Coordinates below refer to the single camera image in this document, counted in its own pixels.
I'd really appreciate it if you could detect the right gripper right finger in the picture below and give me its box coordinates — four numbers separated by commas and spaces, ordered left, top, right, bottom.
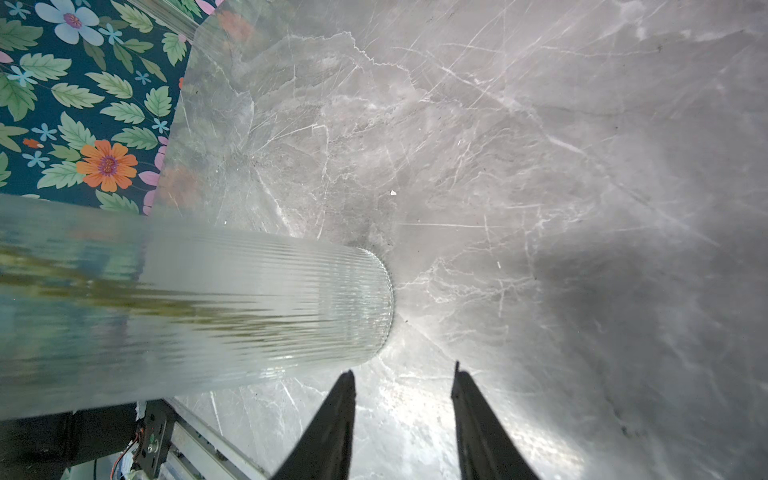
451, 362, 539, 480

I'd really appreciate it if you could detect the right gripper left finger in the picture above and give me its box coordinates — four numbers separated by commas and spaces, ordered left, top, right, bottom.
272, 370, 356, 480

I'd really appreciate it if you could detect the clear glass vase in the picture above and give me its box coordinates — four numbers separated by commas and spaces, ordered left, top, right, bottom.
1, 195, 394, 419

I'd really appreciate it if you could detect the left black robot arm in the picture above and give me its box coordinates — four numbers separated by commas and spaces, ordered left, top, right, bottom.
1, 403, 136, 479

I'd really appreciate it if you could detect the aluminium mounting rail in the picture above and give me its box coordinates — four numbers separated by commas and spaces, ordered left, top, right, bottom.
123, 399, 270, 479

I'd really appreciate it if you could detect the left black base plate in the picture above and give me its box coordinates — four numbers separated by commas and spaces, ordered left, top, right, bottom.
134, 400, 177, 479

